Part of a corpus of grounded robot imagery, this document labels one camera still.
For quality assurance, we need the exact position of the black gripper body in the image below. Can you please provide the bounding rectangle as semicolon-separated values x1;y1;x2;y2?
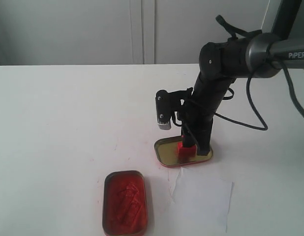
178;98;215;138

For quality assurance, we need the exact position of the red plastic stamp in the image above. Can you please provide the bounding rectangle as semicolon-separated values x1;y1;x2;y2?
177;142;196;162

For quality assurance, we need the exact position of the white paper sheet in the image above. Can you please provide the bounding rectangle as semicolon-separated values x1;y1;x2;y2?
169;168;234;233

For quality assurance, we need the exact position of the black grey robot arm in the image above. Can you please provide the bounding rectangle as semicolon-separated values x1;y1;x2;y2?
181;33;304;156

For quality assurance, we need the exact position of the red ink pad tin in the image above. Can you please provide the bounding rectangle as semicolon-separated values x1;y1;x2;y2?
102;170;148;236

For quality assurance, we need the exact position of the gold tin lid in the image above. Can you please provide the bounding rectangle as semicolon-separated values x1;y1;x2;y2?
154;136;213;168

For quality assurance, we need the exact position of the white cabinet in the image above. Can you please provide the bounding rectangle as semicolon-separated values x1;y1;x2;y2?
0;0;280;65

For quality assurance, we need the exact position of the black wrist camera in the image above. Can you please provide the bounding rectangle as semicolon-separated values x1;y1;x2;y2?
155;88;193;130

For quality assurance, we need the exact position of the black cable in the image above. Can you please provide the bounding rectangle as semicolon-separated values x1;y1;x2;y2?
173;14;304;148

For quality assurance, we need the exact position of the dark vertical post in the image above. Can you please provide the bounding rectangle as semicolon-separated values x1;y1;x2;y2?
271;0;302;40

